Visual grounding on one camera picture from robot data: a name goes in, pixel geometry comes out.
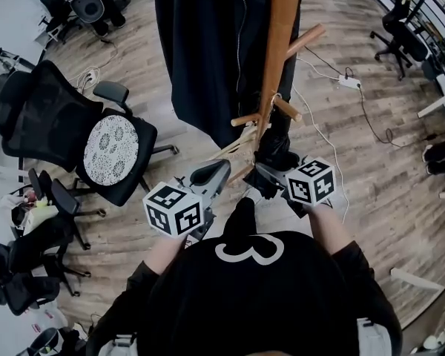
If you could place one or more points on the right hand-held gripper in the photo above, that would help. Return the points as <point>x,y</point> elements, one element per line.
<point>311,180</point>

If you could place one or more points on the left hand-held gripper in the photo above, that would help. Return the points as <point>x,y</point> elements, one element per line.
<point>172,213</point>

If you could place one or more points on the wooden coat rack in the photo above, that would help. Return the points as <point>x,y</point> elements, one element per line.
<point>278,50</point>

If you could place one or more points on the person's right forearm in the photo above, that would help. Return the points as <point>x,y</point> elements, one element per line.
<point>330,228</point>

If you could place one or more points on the person's left forearm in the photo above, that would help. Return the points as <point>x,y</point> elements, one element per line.
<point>167,252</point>

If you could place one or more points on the black hanging coat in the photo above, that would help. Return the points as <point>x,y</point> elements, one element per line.
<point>207,50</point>

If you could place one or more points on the round patterned seat cushion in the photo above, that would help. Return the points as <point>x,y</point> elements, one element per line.
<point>111,150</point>

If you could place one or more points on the small black armrest chair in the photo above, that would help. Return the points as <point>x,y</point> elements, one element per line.
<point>65,202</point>

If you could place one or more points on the person's black printed shirt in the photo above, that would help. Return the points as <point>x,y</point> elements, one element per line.
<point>252,295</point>

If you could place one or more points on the white power strip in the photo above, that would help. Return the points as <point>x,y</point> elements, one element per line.
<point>349,82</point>

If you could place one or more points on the white bag with items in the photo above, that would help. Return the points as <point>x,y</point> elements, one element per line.
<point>29,213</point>

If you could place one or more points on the white multi-socket with plugs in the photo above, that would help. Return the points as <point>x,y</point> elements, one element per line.
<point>87,78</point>

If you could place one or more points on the black mesh office chair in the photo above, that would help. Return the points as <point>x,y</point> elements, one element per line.
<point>37,117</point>

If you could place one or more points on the white table leg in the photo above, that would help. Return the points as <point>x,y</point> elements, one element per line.
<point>415,278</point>

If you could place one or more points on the black swivel office chair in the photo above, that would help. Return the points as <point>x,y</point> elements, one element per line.
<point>402,32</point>

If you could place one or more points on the grey seat chair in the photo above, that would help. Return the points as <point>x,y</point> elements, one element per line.
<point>87,6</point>

